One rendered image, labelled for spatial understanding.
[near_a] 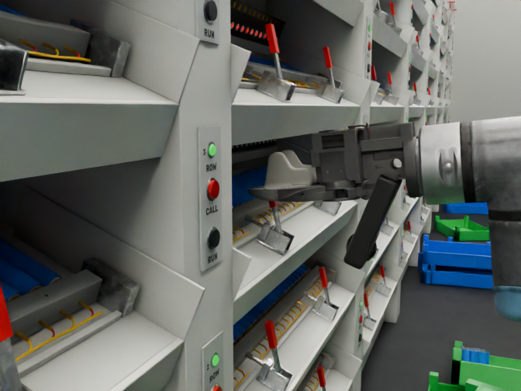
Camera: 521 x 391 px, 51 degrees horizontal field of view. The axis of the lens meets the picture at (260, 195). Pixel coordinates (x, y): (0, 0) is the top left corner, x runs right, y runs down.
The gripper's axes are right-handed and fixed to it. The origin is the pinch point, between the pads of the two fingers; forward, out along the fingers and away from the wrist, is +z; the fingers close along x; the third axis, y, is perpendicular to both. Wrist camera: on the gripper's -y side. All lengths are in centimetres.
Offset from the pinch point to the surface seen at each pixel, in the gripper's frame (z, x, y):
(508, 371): -29, -58, -50
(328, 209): -1.7, -25.6, -6.4
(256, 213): 2.5, -3.9, -3.0
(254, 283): -3.2, 12.2, -8.0
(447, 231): -7, -249, -59
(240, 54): -7.1, 18.0, 15.2
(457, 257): -15, -160, -51
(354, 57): -5.3, -42.6, 20.1
